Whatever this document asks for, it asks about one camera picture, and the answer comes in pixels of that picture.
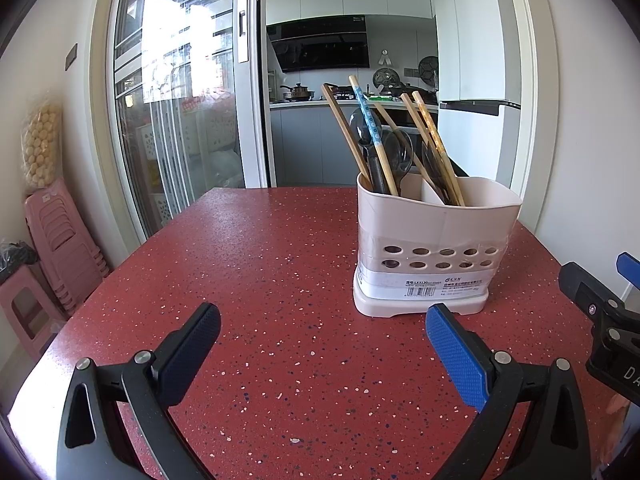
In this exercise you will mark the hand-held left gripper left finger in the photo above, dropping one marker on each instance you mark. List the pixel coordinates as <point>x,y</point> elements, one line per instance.
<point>192,355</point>

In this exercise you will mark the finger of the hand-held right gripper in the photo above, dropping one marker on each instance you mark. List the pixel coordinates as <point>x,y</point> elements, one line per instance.
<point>585,285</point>
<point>630,270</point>

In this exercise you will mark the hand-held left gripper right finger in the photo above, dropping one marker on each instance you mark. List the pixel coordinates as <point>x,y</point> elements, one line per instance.
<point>457,355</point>

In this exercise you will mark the pink plastic utensil holder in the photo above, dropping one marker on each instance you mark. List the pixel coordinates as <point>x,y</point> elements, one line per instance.
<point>425,220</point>

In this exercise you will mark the dark translucent spoon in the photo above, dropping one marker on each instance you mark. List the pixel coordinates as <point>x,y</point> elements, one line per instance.
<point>360,125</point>
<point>429,160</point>
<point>400,152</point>

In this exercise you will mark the plain bamboo chopstick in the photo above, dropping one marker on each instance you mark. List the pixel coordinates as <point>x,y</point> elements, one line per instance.
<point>416,120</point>
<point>342,127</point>
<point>387,121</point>

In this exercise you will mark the blue patterned chopstick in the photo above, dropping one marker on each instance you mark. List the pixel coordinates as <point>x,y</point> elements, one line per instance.
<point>365,110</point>

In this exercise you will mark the person's right forearm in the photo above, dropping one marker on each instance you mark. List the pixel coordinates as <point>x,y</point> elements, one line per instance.
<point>615,425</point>

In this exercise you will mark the stack of pink stools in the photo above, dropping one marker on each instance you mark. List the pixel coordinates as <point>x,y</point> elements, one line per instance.
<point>65,245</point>

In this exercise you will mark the single pink stool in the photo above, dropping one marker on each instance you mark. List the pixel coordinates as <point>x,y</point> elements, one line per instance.
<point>27,310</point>

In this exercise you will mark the black plastic bag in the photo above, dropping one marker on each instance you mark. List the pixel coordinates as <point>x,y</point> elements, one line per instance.
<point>17,260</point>

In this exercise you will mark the grey lower kitchen cabinet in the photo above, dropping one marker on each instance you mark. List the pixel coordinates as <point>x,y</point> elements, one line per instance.
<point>310,145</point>

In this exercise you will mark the sliding glass door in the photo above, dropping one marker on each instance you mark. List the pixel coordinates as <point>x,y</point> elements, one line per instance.
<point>175,110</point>

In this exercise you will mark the bag of yellow balls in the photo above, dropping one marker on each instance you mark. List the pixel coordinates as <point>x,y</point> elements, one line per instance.
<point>41,147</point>

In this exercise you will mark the round hanging strainer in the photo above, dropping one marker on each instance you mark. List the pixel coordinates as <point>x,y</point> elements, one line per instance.
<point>386,81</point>
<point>428,70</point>

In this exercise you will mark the white refrigerator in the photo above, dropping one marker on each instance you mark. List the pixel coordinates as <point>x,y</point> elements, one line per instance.
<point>475,40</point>

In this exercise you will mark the cooking pot with lid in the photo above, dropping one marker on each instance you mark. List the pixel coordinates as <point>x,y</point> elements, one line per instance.
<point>298,92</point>

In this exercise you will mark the black range hood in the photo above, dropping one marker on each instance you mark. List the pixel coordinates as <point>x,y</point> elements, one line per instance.
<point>325,45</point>

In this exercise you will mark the dark wall switch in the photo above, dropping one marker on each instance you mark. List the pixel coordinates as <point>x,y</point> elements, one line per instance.
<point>71,57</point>

